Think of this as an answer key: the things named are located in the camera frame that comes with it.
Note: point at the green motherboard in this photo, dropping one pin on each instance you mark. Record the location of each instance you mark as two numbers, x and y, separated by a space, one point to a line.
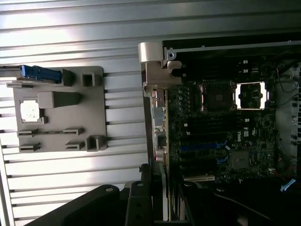
258 141

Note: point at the grey parts rack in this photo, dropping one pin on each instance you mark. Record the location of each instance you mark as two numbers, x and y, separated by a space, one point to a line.
58 122

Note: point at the open black PC case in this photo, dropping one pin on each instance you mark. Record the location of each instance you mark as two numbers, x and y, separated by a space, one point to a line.
152 77

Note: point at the blue expansion slot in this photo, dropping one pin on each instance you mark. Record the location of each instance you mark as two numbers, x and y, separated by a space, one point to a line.
202 146

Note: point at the green RAM stick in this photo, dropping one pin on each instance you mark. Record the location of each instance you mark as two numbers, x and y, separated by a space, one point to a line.
51 132

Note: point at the black RAM slot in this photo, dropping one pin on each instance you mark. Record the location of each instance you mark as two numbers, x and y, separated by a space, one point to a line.
211 124

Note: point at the grey chipset heatsink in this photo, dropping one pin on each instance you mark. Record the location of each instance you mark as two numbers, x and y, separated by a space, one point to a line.
240 160

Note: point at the metal socket cover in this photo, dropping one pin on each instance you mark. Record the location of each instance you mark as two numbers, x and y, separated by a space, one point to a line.
250 84

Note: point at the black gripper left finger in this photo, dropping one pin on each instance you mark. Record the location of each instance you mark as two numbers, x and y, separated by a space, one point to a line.
138 204

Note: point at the CPU socket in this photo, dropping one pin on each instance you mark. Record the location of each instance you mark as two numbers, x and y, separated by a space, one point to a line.
216 96

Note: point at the hard disk in blue caddy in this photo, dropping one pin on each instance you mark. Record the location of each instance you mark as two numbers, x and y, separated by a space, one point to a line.
35 71

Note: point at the silver CPU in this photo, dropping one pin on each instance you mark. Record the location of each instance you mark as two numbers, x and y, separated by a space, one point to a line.
29 111

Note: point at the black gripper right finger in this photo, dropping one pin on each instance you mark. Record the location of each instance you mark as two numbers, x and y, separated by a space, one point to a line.
202 207

